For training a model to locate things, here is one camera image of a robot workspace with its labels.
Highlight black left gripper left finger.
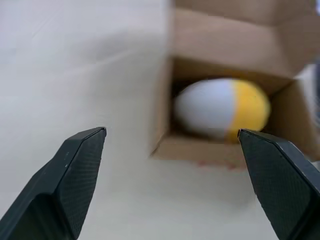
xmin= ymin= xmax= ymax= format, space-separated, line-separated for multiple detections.
xmin=0 ymin=126 xmax=108 ymax=240

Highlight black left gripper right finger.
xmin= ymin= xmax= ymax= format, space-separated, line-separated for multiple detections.
xmin=237 ymin=128 xmax=320 ymax=240

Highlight brown cardboard box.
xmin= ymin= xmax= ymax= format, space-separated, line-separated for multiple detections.
xmin=148 ymin=0 xmax=320 ymax=173

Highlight white and yellow egg toy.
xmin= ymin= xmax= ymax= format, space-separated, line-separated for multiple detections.
xmin=173 ymin=78 xmax=272 ymax=144

